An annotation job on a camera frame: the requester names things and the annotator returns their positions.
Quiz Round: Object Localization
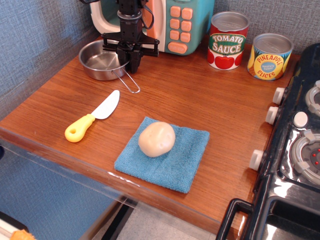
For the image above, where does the beige toy potato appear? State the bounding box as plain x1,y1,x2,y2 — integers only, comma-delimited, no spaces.
138,121,176,158

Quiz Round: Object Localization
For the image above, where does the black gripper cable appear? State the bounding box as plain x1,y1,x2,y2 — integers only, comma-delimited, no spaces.
140,4,156,31

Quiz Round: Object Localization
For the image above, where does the black toy stove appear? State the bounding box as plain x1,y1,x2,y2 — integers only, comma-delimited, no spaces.
216,43,320,240

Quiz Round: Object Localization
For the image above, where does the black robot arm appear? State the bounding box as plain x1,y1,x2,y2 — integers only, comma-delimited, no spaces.
101,0,160,74

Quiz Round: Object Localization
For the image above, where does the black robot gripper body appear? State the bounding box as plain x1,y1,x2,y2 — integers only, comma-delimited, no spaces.
101,12,160,57

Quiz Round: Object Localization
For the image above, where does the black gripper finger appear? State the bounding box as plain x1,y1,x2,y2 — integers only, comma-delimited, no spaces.
129,50,144,74
116,46,130,66

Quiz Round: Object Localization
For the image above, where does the pineapple slices can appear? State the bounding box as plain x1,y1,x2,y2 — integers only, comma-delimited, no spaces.
247,33,294,81

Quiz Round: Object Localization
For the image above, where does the teal toy microwave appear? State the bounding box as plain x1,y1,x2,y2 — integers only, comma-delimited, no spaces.
89,0,215,56

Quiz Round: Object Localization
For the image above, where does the blue folded cloth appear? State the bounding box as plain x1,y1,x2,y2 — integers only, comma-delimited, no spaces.
114,116,210,194

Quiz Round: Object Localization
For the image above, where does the tomato sauce can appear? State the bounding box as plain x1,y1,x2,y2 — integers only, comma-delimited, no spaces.
207,11,250,70

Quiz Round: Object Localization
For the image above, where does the small steel pot with handle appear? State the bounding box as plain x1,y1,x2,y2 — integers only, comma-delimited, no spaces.
78,39,141,94

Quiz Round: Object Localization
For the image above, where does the orange fuzzy object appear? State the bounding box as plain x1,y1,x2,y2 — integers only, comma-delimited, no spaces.
10,229,36,240

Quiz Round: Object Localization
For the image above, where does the toy knife yellow handle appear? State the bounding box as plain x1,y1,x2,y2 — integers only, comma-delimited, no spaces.
64,90,120,143

